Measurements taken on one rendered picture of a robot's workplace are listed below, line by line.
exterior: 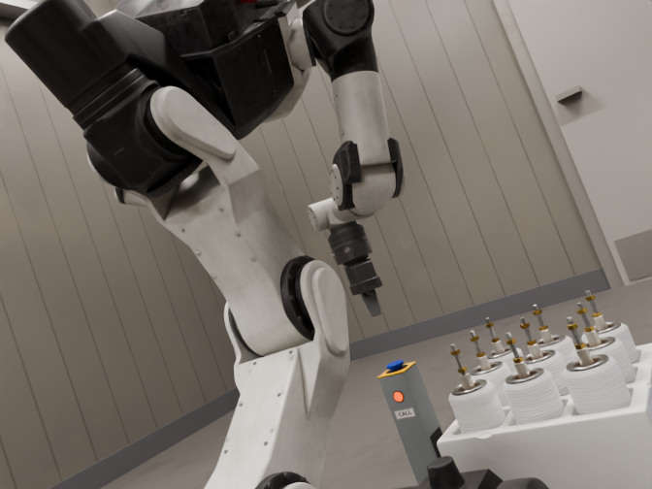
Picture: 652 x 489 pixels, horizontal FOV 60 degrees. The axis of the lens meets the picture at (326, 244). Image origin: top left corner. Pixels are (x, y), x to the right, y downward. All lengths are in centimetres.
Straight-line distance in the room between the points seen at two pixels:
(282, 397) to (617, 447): 58
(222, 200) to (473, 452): 69
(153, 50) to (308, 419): 57
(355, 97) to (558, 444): 71
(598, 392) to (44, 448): 255
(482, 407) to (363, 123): 60
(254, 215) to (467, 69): 270
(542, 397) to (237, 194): 67
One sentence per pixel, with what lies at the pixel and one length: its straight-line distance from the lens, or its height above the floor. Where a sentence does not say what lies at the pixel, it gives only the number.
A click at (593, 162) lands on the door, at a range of 326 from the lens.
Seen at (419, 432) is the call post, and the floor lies 18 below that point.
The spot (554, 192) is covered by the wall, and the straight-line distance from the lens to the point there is 333.
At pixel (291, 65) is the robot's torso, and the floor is 95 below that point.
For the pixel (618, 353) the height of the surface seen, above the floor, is 23.
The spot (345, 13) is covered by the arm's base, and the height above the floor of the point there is 97.
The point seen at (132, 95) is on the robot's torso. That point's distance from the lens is 81.
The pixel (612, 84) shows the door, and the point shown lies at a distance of 328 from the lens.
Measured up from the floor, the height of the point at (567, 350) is 23.
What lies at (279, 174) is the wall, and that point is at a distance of 401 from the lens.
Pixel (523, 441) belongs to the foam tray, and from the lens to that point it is 115.
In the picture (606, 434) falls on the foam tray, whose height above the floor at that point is 15.
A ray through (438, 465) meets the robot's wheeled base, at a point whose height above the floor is 25.
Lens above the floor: 55
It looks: 4 degrees up
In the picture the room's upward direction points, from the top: 21 degrees counter-clockwise
